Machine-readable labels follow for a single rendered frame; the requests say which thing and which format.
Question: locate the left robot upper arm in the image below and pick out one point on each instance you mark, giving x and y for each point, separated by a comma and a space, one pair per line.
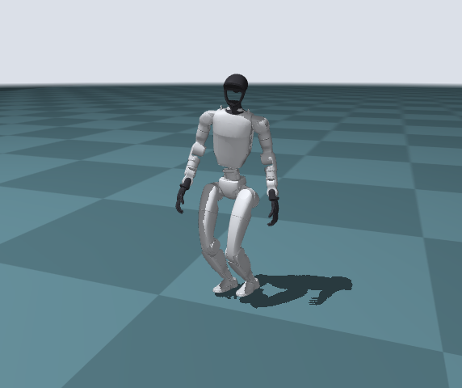
261, 126

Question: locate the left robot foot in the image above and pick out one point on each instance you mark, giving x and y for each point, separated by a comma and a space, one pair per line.
248, 288

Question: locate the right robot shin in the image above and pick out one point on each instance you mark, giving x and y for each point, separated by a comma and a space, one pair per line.
218, 263

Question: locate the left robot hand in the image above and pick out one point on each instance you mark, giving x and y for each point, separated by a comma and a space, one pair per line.
274, 205

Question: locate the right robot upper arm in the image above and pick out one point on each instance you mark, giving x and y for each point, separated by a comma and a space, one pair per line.
202, 132

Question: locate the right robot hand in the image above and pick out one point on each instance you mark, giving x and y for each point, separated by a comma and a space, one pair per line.
185, 186

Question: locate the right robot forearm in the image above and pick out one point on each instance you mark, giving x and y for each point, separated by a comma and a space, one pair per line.
193, 162

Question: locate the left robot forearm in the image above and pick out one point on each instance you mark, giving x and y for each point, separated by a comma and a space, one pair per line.
271, 176

